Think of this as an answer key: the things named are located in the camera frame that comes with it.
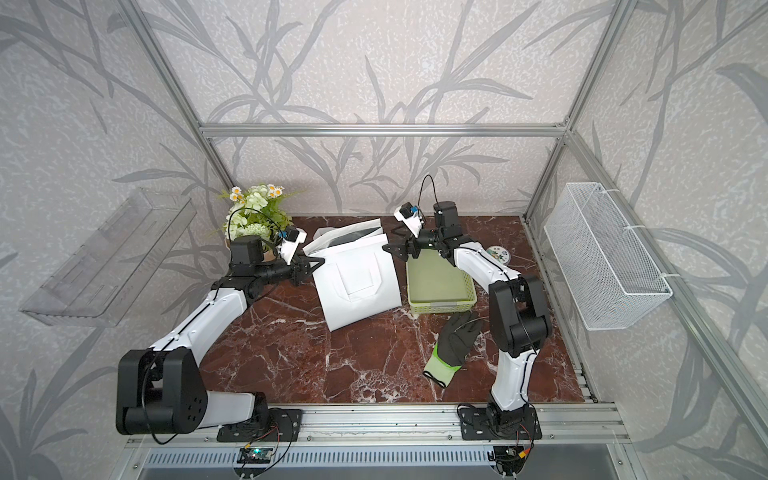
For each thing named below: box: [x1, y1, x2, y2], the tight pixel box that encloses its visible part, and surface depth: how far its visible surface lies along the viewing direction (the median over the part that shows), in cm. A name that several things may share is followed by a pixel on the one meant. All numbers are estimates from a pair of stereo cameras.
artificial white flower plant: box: [212, 184, 296, 248], surface depth 81 cm
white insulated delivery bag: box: [303, 218, 403, 332], surface depth 84 cm
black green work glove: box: [423, 311, 483, 388], surface depth 88 cm
